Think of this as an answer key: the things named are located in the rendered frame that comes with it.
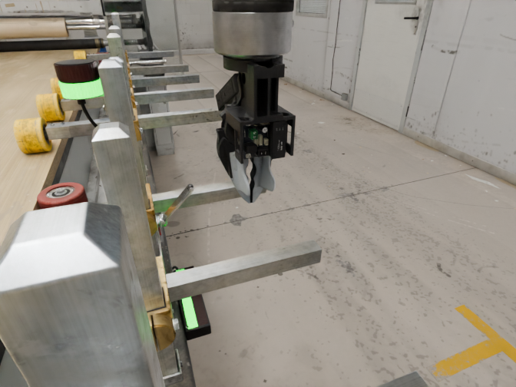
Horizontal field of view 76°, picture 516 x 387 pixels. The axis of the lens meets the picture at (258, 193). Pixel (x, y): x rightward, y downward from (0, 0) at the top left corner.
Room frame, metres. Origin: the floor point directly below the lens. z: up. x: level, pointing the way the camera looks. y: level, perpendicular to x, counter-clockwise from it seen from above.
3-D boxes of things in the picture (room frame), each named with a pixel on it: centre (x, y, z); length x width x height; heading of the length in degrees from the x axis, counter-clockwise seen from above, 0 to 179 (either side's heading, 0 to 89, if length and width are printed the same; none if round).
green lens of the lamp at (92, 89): (0.53, 0.28, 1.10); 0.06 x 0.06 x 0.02
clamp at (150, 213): (0.57, 0.24, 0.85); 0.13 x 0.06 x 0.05; 20
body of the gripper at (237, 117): (0.42, 0.00, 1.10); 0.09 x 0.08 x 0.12; 21
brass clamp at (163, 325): (0.34, 0.15, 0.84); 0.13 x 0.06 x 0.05; 20
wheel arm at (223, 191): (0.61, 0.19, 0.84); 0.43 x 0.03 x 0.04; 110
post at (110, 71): (0.55, 0.23, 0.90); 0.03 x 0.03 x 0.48; 20
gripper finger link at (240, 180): (0.41, 0.02, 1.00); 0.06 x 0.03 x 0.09; 21
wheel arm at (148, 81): (1.30, 0.47, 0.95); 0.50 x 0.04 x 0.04; 110
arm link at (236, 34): (0.42, 0.00, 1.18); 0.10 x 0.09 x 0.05; 111
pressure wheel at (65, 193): (0.54, 0.37, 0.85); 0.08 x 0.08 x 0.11
